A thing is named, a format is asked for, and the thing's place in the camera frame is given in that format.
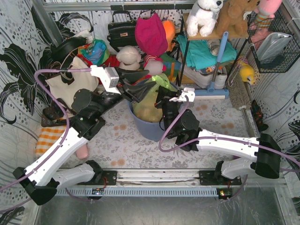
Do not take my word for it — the white sheep plush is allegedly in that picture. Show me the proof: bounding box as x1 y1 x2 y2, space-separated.
116 45 142 70

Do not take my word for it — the black orange toy figure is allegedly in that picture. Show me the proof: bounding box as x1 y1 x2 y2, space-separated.
250 100 269 132

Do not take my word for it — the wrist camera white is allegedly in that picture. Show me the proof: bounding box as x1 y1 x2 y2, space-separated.
169 87 195 103
90 65 121 94

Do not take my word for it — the pink plush toy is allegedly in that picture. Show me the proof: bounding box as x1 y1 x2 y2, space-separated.
249 0 282 30

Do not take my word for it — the pink rolled cloth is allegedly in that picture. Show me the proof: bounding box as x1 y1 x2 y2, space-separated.
75 144 89 160

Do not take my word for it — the pink white plush doll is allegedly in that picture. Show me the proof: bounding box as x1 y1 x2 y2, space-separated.
144 54 166 76

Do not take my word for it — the cream canvas tote bag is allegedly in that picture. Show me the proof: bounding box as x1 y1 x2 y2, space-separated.
46 72 99 108

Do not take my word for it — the white dog plush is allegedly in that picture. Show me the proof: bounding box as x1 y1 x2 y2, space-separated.
186 0 224 37

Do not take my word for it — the orange plush toy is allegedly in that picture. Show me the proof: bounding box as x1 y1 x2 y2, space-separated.
162 20 175 52

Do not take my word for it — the black metal wooden shelf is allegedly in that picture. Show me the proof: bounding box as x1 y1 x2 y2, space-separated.
176 13 249 86

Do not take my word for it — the white sneaker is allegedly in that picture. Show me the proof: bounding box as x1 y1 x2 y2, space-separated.
214 67 227 89
183 66 213 89

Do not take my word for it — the blue trash bin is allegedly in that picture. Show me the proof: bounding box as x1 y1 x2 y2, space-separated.
126 78 181 143

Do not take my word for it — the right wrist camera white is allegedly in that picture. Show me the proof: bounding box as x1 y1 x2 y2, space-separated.
169 87 195 103

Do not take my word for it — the left white sneaker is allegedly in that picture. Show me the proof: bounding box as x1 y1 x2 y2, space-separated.
183 66 213 89

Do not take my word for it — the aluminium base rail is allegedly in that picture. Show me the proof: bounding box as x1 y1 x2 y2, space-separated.
35 167 285 200

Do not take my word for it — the orange checkered towel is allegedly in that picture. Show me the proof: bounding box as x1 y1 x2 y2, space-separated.
35 126 66 158

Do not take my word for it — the black leather handbag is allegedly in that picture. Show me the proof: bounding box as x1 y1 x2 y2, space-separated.
107 10 138 52

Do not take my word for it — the yellow duck plush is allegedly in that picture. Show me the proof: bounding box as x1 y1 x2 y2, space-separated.
237 58 255 85

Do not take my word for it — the brown teddy bear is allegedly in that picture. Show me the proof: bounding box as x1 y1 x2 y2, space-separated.
216 0 260 37

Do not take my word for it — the rainbow striped bag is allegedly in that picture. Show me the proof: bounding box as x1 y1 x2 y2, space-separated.
158 53 181 82

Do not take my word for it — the colourful printed cloth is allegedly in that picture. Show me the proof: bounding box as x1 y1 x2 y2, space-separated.
77 39 110 67

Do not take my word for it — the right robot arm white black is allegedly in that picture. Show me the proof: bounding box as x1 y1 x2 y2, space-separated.
154 86 281 185

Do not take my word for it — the silver chain strap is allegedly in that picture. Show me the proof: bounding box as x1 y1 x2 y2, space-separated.
227 63 242 88

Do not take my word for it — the silver foil pouch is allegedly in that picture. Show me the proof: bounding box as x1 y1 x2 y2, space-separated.
256 32 293 61

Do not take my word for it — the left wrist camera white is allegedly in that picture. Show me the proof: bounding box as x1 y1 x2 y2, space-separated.
90 65 121 94

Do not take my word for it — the green trash bag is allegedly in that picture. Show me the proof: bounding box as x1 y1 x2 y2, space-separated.
133 74 177 123

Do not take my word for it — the right white sneaker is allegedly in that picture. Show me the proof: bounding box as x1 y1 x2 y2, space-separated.
214 67 227 89

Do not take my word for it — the black hat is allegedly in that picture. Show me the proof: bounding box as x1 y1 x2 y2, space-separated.
51 37 87 62

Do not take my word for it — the black wire basket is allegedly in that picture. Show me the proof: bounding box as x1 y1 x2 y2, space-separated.
248 10 300 73

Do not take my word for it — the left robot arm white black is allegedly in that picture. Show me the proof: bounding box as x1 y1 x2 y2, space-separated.
13 66 156 206

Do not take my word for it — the magenta cloth bag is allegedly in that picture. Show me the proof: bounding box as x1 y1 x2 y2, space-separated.
135 13 168 56

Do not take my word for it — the brown patterned sandal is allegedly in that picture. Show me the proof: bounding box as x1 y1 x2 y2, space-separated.
41 98 76 128

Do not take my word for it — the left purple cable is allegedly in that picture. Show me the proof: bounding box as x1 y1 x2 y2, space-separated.
0 67 93 214

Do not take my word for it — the graphic print shirt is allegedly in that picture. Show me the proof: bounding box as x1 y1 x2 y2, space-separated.
200 65 215 75

